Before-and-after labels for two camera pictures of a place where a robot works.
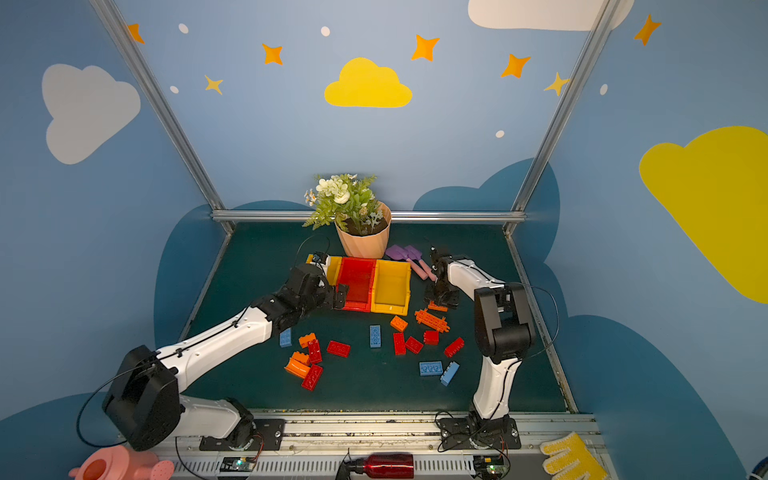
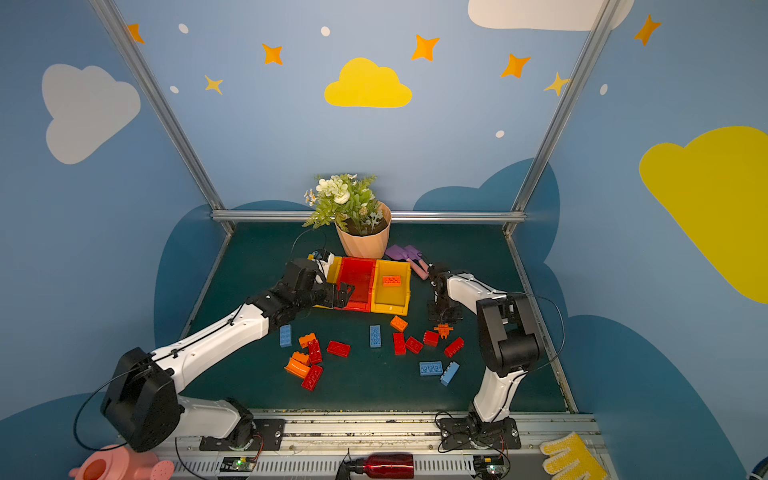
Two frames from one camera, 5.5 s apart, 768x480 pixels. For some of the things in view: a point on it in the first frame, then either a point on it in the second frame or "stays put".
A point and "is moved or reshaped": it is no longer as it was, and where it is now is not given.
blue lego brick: [285, 338] stays put
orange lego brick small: [433, 306] is moved or reshaped
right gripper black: [441, 285] -> [442, 309]
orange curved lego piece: [299, 364] stays put
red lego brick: [454, 348] stays put
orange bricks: [434, 321] is moved or reshaped
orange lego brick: [304, 340] stays put
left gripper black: [330, 293] stays put
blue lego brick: [428, 368] stays put
